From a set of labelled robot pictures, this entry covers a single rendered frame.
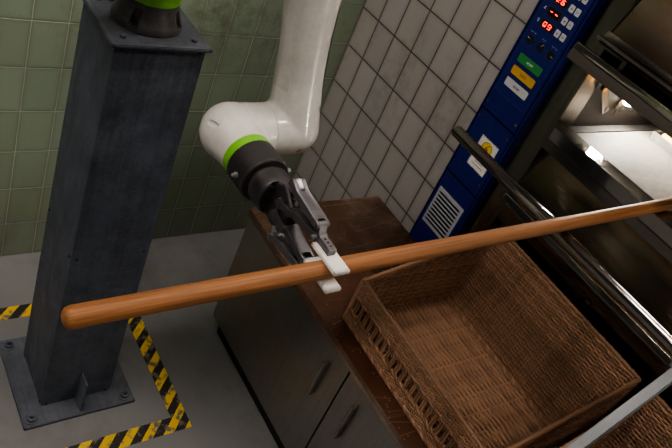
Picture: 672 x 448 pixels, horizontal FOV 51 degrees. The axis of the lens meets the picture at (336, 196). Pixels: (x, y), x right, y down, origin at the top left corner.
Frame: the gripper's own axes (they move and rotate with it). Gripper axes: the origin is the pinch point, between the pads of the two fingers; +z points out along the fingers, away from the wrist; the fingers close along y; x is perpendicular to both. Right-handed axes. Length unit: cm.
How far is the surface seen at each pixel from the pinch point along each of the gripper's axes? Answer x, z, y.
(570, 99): -101, -35, -7
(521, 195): -64, -12, 3
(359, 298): -52, -29, 52
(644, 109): -86, -11, -21
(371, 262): -7.6, 1.5, -0.9
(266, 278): 12.0, 1.2, -1.3
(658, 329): -63, 27, 3
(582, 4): -98, -45, -29
